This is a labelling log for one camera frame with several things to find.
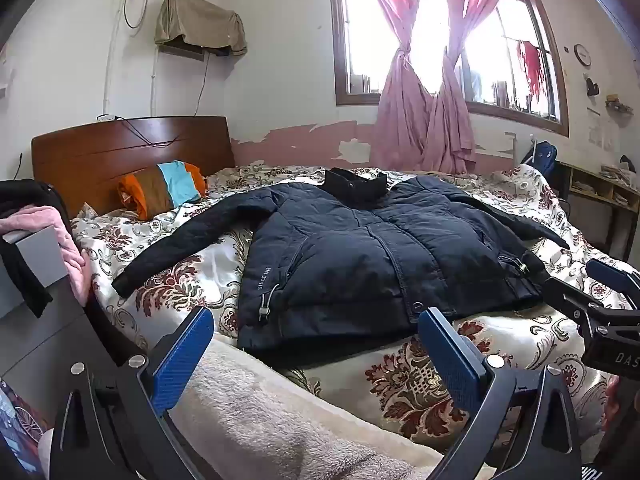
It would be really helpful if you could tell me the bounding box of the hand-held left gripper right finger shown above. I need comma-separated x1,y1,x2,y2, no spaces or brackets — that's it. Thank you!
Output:
417,307,583,480

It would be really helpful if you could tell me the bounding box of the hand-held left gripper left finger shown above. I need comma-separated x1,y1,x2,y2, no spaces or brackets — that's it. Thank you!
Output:
50,305,221,480

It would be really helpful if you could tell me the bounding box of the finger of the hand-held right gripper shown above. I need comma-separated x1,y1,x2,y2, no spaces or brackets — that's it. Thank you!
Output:
542,276,608,333
586,258,640,311

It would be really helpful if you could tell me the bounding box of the dark navy padded jacket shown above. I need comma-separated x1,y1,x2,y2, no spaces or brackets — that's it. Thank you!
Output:
111,166,571,353

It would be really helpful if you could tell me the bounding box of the floral bedspread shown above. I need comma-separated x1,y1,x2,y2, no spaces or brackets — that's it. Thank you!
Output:
70,160,636,461

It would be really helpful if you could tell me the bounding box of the wooden shelf desk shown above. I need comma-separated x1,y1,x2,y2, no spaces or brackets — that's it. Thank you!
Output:
555,160,640,261

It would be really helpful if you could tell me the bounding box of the beige fleece blanket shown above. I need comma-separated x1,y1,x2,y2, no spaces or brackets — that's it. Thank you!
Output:
165,340,496,480

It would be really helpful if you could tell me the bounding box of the stack of papers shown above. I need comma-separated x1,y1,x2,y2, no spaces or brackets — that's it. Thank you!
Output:
599,164,633,188

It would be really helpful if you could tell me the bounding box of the dark bedside cabinet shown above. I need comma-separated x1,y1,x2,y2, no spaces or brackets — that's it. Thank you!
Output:
0,280,151,411

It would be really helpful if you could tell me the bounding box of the blue backpack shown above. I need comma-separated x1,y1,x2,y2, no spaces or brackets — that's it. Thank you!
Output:
520,140,558,168

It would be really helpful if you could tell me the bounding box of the pink fleece cloth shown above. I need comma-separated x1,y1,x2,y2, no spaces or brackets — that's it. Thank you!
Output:
0,205,91,306

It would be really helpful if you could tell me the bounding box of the striped orange blue pillow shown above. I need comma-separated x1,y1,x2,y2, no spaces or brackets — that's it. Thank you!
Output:
117,161,207,222

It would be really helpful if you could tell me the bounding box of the colourful printed bag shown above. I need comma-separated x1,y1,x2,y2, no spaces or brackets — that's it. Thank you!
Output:
0,380,51,480

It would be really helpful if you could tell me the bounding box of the grey box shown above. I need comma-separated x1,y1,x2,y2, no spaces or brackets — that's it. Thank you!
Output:
0,222,68,318

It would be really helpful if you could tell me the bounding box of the pink tied curtain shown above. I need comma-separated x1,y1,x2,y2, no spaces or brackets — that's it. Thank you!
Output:
352,0,441,170
422,0,516,175

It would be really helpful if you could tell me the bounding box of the brown wooden headboard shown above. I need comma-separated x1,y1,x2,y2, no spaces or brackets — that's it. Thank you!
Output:
31,116,236,218

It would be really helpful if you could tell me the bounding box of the red hanging garment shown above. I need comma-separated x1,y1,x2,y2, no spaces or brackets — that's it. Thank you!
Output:
517,40,551,98

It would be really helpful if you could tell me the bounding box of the black garment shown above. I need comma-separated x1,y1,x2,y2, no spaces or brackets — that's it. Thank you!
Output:
0,178,73,318

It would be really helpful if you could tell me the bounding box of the brown framed window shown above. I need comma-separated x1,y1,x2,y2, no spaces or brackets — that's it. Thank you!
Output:
327,0,571,137

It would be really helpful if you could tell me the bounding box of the cloth covered air conditioner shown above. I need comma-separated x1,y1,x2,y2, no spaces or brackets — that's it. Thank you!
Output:
154,0,248,58

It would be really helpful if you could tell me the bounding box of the dark power cable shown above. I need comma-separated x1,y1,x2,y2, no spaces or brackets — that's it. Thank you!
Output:
194,50,212,117

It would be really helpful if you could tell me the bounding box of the looped wall cable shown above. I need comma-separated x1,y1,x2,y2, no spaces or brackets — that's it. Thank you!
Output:
122,0,151,30

